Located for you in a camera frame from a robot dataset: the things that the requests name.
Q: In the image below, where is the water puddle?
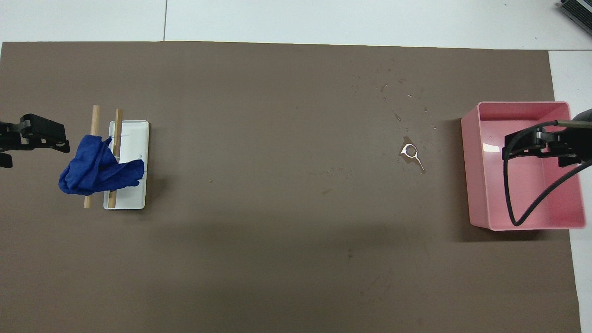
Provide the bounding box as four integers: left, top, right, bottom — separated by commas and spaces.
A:
399, 136, 426, 174

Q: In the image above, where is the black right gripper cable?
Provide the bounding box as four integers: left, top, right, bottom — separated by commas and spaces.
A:
502, 119, 592, 227

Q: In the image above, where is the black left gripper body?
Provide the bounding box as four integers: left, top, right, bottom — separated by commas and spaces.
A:
0, 121, 22, 152

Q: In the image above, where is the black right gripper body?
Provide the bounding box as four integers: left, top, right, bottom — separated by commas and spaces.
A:
548, 109, 592, 159

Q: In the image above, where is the brown table mat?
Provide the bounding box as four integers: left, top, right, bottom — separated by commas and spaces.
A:
0, 41, 582, 333

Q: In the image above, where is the wooden rod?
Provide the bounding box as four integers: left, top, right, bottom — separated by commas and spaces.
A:
84, 105, 100, 209
108, 109, 123, 208

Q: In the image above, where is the pink plastic bin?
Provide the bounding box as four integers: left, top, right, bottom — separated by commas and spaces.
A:
461, 101, 587, 231

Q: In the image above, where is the blue towel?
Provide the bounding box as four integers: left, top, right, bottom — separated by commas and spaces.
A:
58, 134, 145, 196

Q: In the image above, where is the white rack base tray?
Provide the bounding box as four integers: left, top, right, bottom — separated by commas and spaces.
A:
103, 120, 150, 210

